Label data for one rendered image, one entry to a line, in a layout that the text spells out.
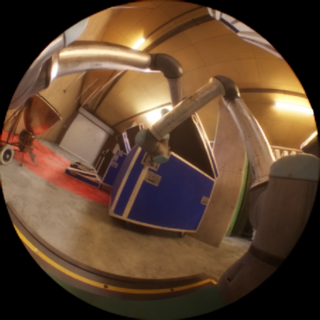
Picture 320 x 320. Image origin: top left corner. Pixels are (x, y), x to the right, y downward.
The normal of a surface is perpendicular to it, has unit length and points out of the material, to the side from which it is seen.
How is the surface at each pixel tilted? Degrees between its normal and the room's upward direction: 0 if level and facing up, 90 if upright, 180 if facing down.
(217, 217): 90
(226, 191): 90
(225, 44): 180
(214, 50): 180
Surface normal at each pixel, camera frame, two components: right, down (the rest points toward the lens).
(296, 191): -0.88, -0.44
